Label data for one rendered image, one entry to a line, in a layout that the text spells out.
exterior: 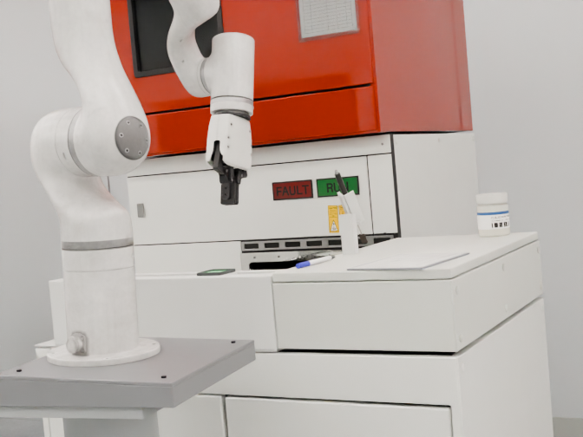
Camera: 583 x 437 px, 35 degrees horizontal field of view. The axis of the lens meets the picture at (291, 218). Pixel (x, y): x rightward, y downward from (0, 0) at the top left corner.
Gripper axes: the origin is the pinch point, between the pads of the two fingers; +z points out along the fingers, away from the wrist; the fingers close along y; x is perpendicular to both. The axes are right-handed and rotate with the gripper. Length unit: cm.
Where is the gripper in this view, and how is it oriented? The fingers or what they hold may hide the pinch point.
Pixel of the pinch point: (229, 194)
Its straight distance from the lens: 177.9
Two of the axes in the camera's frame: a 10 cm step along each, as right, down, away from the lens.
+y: -4.8, -1.2, -8.7
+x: 8.8, -0.5, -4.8
